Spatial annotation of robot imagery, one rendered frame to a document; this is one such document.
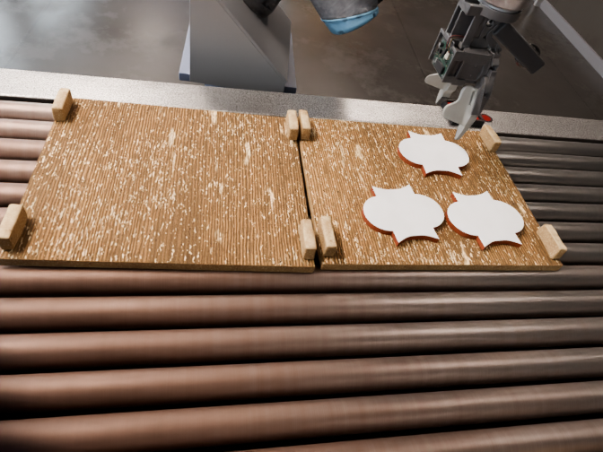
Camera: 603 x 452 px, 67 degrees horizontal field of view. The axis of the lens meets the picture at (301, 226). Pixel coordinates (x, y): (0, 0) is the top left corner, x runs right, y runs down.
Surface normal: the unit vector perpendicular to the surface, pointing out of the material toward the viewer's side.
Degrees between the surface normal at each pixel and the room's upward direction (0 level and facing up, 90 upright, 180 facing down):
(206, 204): 0
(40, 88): 0
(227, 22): 90
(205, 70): 90
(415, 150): 0
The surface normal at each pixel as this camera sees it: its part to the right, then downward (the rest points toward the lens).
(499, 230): 0.18, -0.65
